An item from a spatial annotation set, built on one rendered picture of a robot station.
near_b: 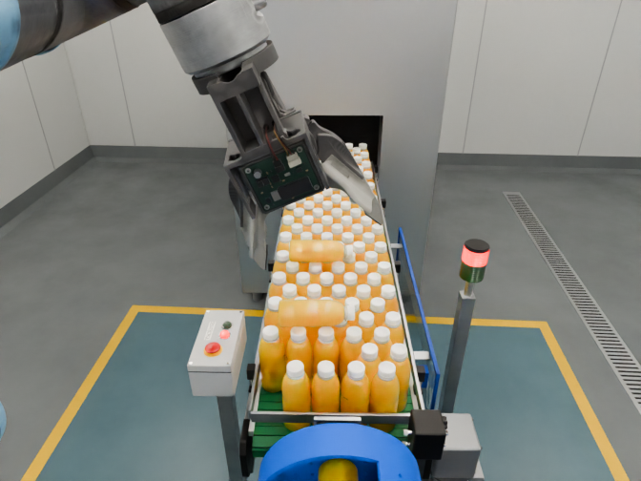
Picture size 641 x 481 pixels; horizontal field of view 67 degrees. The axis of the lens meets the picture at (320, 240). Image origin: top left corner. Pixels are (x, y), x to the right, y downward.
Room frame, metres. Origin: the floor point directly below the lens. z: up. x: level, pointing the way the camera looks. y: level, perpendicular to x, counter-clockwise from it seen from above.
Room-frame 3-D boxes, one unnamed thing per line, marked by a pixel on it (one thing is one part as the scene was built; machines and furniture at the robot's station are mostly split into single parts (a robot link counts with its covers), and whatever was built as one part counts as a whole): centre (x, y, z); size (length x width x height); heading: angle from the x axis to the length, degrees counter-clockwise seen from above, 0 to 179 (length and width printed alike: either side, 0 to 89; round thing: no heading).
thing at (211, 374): (0.89, 0.25, 1.05); 0.20 x 0.10 x 0.10; 179
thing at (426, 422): (0.72, -0.24, 0.95); 0.10 x 0.07 x 0.10; 89
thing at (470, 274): (1.06, -0.40, 1.18); 0.06 x 0.06 x 0.05
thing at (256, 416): (0.76, -0.04, 0.96); 0.40 x 0.01 x 0.03; 89
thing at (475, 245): (1.06, -0.40, 1.18); 0.06 x 0.06 x 0.16
